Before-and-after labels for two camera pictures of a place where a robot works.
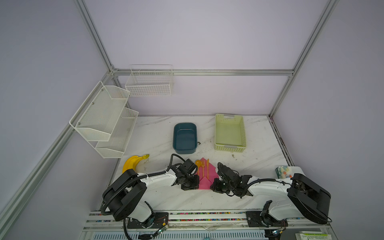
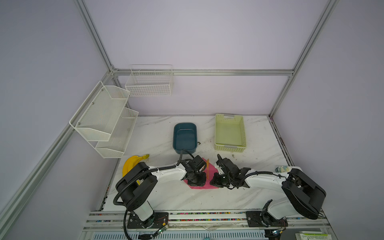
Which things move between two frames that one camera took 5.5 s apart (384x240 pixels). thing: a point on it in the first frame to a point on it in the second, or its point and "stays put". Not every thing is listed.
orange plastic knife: (208, 167) stays put
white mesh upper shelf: (96, 118) stays put
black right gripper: (215, 188) to (216, 182)
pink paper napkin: (204, 183) stays put
